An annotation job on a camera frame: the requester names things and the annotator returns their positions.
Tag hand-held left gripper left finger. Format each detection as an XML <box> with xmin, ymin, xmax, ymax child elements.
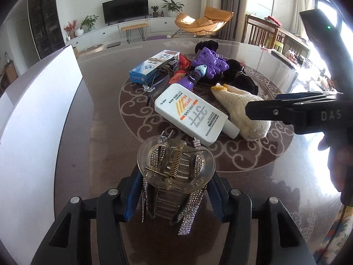
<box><xmin>30</xmin><ymin>164</ymin><xmax>144</xmax><ymax>265</ymax></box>

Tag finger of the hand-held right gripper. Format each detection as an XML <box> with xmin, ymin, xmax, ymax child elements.
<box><xmin>245</xmin><ymin>97</ymin><xmax>312</xmax><ymax>122</ymax></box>
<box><xmin>276</xmin><ymin>92</ymin><xmax>342</xmax><ymax>100</ymax></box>

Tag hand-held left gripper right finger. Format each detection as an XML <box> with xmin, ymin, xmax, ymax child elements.
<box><xmin>207</xmin><ymin>171</ymin><xmax>317</xmax><ymax>265</ymax></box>

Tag cream knitted glove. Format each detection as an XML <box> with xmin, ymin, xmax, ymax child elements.
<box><xmin>211</xmin><ymin>83</ymin><xmax>272</xmax><ymax>141</ymax></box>

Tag clear rhinestone hair claw clip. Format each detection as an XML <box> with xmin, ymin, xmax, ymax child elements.
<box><xmin>137</xmin><ymin>130</ymin><xmax>216</xmax><ymax>236</ymax></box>

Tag purple toy wand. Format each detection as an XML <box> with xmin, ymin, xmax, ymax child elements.
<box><xmin>176</xmin><ymin>47</ymin><xmax>229</xmax><ymax>91</ymax></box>

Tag rimless eyeglasses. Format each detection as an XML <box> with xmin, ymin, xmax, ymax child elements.
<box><xmin>142</xmin><ymin>56</ymin><xmax>180</xmax><ymax>96</ymax></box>

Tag white storage box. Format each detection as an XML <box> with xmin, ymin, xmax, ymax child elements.
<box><xmin>0</xmin><ymin>44</ymin><xmax>84</xmax><ymax>257</ymax></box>

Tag person's right hand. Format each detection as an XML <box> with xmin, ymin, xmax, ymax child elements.
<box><xmin>318</xmin><ymin>135</ymin><xmax>353</xmax><ymax>206</ymax></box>

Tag wooden dining chair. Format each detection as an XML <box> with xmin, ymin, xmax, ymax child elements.
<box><xmin>245</xmin><ymin>14</ymin><xmax>280</xmax><ymax>48</ymax></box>
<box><xmin>273</xmin><ymin>30</ymin><xmax>310</xmax><ymax>59</ymax></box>

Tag yellow plastic stool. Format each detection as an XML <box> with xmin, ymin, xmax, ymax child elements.
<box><xmin>266</xmin><ymin>40</ymin><xmax>283</xmax><ymax>52</ymax></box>

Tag white sunscreen tube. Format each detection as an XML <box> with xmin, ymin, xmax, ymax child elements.
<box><xmin>154</xmin><ymin>83</ymin><xmax>240</xmax><ymax>147</ymax></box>

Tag white sheer curtain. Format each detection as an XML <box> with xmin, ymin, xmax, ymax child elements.
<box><xmin>292</xmin><ymin>0</ymin><xmax>314</xmax><ymax>37</ymax></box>

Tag red foil packet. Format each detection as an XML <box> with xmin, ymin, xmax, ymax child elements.
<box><xmin>171</xmin><ymin>54</ymin><xmax>193</xmax><ymax>85</ymax></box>

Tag grey curtain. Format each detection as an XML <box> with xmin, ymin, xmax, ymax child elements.
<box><xmin>219</xmin><ymin>0</ymin><xmax>242</xmax><ymax>41</ymax></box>

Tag orange lounge chair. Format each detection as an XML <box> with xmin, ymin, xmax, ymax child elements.
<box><xmin>175</xmin><ymin>6</ymin><xmax>234</xmax><ymax>38</ymax></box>

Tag blue and white carton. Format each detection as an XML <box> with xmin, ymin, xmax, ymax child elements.
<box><xmin>129</xmin><ymin>50</ymin><xmax>181</xmax><ymax>85</ymax></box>

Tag floral patterned cloth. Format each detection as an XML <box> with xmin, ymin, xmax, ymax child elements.
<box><xmin>317</xmin><ymin>226</ymin><xmax>353</xmax><ymax>265</ymax></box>

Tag white television cabinet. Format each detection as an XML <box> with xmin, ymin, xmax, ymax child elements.
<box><xmin>65</xmin><ymin>15</ymin><xmax>199</xmax><ymax>51</ymax></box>

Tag large potted green plant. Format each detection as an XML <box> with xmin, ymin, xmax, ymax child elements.
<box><xmin>161</xmin><ymin>0</ymin><xmax>185</xmax><ymax>17</ymax></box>

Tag round wooden stool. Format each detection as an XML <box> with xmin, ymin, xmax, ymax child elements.
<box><xmin>74</xmin><ymin>45</ymin><xmax>106</xmax><ymax>58</ymax></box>

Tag wooden bench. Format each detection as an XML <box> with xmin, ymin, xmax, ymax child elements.
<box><xmin>120</xmin><ymin>23</ymin><xmax>150</xmax><ymax>43</ymax></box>

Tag black television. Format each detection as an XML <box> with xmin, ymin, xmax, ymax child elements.
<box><xmin>102</xmin><ymin>0</ymin><xmax>149</xmax><ymax>24</ymax></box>

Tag red flower arrangement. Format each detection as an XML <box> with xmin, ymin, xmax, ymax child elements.
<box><xmin>63</xmin><ymin>19</ymin><xmax>78</xmax><ymax>38</ymax></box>

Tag leafy green plant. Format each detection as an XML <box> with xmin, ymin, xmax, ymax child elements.
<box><xmin>80</xmin><ymin>15</ymin><xmax>99</xmax><ymax>32</ymax></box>

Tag dark glass bookcase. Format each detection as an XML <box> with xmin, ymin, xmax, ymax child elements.
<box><xmin>27</xmin><ymin>0</ymin><xmax>67</xmax><ymax>60</ymax></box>

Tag black cable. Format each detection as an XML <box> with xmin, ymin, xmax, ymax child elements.
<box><xmin>317</xmin><ymin>206</ymin><xmax>348</xmax><ymax>265</ymax></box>

